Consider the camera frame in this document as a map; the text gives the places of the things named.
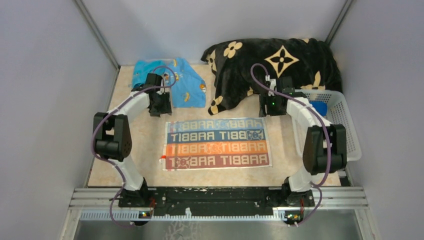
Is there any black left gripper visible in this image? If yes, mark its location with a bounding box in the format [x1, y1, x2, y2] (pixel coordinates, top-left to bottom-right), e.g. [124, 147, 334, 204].
[149, 91, 172, 118]

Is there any dark blue towel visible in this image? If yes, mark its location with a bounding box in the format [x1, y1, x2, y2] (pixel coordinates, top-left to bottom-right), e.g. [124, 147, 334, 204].
[310, 101, 328, 117]

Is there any grey orange printed cloth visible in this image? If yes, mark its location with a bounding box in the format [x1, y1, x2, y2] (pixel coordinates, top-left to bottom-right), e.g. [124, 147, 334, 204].
[160, 117, 272, 171]

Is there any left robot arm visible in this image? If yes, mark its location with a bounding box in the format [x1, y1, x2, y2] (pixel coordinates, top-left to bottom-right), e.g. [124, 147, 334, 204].
[91, 73, 172, 207]

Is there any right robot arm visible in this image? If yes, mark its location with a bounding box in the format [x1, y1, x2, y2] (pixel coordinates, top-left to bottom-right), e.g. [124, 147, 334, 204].
[259, 74, 347, 206]

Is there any light blue printed towel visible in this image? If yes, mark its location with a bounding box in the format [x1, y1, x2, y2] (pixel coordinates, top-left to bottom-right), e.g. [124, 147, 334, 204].
[163, 57, 207, 108]

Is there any teal small cloth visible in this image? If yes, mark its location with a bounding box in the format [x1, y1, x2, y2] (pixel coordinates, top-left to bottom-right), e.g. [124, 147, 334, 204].
[131, 60, 166, 89]

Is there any black floral plush blanket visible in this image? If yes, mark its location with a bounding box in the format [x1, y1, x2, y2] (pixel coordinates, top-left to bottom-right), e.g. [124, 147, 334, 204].
[201, 38, 343, 116]

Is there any white plastic basket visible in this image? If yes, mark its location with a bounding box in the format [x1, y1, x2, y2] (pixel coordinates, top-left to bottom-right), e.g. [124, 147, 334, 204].
[293, 89, 363, 162]

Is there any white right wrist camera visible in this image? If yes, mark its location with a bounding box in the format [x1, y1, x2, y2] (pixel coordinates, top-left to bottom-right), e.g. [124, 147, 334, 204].
[265, 75, 277, 97]

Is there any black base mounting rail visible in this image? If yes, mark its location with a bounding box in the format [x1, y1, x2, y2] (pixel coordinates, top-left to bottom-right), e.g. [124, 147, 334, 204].
[118, 184, 315, 217]

